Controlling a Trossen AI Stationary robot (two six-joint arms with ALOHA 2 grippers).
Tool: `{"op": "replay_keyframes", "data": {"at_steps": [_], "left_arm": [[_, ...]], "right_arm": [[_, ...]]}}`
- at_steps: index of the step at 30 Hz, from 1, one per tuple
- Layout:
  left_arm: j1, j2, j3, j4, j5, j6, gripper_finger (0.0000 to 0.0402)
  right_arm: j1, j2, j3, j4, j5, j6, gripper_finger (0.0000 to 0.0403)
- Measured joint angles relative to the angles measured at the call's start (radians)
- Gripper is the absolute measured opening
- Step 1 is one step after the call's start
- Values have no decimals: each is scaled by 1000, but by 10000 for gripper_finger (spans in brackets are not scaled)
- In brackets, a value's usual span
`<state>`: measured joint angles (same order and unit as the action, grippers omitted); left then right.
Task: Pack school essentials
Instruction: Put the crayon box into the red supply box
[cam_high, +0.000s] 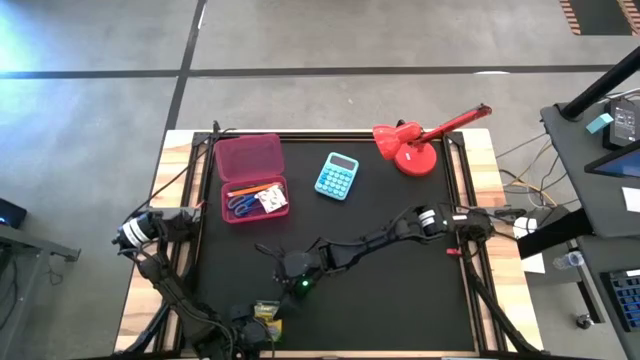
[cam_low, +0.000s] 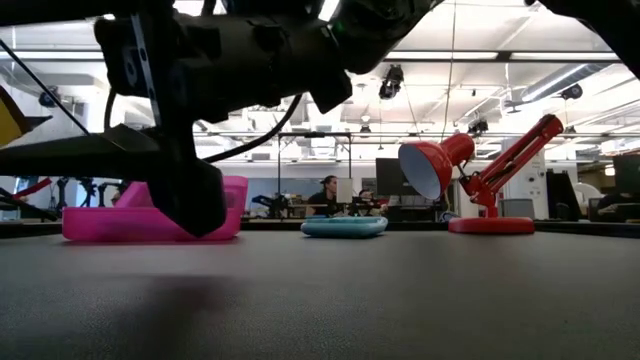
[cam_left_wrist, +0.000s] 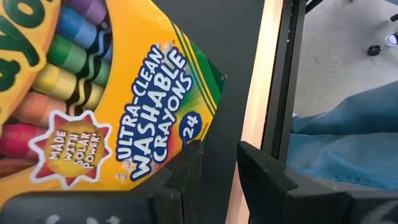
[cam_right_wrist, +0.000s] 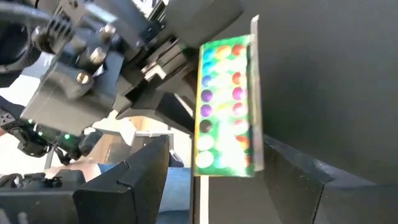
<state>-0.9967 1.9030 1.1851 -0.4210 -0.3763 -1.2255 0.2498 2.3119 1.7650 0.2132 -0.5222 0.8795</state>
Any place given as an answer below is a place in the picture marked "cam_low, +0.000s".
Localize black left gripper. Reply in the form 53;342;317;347
94;13;354;239

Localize yellow crayon box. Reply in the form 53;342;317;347
0;84;32;149

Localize pink plastic pencil box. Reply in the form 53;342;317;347
62;174;250;244

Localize person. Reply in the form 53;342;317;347
357;188;389;214
305;174;341;217

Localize light blue calculator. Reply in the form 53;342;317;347
300;215;389;239

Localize black computer monitor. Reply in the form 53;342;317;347
375;157;409;197

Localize red desk lamp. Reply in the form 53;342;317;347
398;113;565;236

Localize black metal frame stand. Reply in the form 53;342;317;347
277;131;353;221

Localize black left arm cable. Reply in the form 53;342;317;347
202;92;304;164

